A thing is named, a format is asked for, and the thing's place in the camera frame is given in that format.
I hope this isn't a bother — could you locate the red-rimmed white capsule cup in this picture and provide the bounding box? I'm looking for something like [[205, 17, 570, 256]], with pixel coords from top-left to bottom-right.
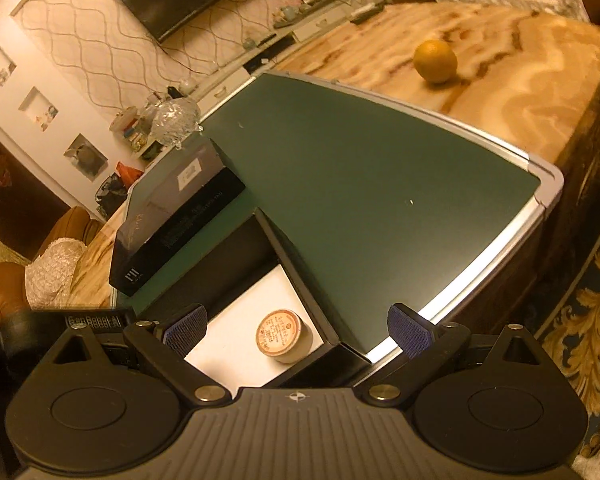
[[256, 309, 313, 364]]

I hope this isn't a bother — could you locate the dark blue box lid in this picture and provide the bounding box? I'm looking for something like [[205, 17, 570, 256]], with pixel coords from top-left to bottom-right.
[[109, 138, 245, 296]]

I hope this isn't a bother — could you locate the black open box tray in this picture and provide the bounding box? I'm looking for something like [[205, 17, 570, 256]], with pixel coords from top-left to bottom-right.
[[114, 209, 370, 391]]

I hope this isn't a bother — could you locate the clear crystal glass bowl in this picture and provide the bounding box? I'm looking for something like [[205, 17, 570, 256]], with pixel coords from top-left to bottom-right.
[[151, 98, 202, 148]]

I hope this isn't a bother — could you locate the brown leather sofa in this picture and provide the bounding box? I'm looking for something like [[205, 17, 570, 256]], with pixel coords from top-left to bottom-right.
[[0, 205, 104, 331]]

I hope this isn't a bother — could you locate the white quilted sofa cover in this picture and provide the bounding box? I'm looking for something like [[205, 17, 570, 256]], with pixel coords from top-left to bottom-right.
[[24, 237, 86, 310]]

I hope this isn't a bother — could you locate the white tv cabinet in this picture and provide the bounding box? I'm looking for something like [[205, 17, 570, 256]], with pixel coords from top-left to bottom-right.
[[194, 0, 381, 114]]

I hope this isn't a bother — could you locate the orange fruit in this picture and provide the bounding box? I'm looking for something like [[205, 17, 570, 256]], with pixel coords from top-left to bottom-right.
[[413, 40, 457, 84]]

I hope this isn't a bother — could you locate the green desk mat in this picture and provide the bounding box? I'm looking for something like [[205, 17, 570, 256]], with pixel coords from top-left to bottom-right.
[[124, 72, 564, 361]]

